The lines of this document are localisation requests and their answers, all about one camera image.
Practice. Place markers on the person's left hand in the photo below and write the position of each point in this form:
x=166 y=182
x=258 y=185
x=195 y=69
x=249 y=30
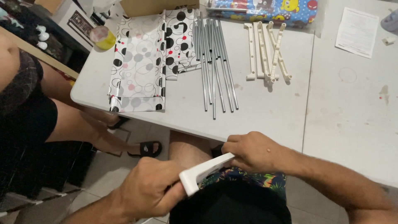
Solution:
x=143 y=186

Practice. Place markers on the folded circle-print fabric sheet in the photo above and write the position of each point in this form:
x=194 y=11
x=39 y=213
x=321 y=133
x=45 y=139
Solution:
x=178 y=40

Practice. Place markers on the yellow tape roll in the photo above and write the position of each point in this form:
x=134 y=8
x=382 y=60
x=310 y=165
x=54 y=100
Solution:
x=104 y=39

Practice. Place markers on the person's right fingers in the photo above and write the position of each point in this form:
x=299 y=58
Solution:
x=233 y=146

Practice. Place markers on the cardboard box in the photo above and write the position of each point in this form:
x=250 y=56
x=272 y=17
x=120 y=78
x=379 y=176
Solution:
x=155 y=6

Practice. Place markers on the dark cluttered shelf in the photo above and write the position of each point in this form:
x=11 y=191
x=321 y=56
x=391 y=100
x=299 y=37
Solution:
x=37 y=34

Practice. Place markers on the white cabinet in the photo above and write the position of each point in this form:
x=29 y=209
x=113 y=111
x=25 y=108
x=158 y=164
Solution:
x=76 y=25

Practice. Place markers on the black chair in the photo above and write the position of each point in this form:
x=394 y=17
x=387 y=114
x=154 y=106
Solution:
x=46 y=174

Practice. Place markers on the white instruction paper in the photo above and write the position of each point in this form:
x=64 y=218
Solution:
x=357 y=31

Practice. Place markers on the colourful cartoon fabric package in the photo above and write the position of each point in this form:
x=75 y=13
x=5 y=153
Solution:
x=267 y=11

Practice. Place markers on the person's black shirt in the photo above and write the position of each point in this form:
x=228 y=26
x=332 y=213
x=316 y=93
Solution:
x=230 y=205

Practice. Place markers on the large circle-print fabric sheet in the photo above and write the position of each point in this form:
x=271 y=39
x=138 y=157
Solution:
x=140 y=62

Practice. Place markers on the person's right hand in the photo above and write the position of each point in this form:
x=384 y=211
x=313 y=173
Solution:
x=258 y=152

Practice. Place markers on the person's floral shorts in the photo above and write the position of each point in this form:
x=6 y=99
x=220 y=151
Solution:
x=248 y=179

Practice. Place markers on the white plastic bracket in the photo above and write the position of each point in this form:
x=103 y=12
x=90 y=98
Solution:
x=202 y=171

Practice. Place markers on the person's leg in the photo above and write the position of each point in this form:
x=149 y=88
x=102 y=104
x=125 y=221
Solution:
x=189 y=149

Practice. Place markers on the cream plastic side rail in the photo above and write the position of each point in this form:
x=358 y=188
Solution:
x=257 y=43
x=250 y=49
x=282 y=63
x=264 y=56
x=277 y=46

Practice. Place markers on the grey object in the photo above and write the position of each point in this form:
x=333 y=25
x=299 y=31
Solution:
x=391 y=20

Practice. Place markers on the small white plastic piece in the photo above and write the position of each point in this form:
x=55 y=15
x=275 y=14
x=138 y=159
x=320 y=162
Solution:
x=388 y=40

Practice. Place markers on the bundle of metal tubes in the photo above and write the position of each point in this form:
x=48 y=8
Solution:
x=214 y=62

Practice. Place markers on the black sandal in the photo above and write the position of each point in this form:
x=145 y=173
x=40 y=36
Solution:
x=119 y=122
x=148 y=148

